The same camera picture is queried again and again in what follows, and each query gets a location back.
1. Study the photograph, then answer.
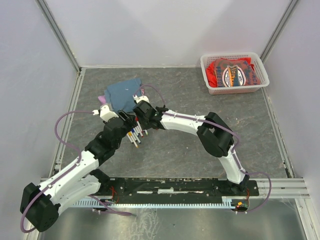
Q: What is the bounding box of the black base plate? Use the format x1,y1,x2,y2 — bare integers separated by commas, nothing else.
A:
95,177,259,197

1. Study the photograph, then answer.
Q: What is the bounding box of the blue cloth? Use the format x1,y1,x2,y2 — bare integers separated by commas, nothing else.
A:
104,78,142,113

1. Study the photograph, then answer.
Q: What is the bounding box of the red printed cloth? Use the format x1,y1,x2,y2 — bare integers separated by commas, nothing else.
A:
205,57,261,88

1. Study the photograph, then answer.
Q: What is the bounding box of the yellow cap marker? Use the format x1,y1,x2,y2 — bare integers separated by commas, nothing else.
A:
127,131,139,148

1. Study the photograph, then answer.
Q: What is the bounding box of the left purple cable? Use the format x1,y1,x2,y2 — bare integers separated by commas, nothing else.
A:
19,110,133,234

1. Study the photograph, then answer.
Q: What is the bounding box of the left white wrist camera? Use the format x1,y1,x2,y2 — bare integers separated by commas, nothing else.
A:
92,104,119,123

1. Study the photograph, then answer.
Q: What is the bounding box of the pink cloth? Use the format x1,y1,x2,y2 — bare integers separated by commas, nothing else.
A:
98,95,107,105

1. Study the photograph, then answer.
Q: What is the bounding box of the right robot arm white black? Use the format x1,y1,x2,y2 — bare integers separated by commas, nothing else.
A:
133,100,249,196

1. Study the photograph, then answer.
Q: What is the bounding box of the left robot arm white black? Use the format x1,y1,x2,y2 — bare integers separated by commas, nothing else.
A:
20,109,136,233

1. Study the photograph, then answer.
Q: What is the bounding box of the aluminium rail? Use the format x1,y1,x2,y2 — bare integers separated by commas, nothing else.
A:
255,178,310,199

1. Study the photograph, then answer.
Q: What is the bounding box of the white plastic basket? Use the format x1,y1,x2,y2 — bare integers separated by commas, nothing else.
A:
200,52,270,95

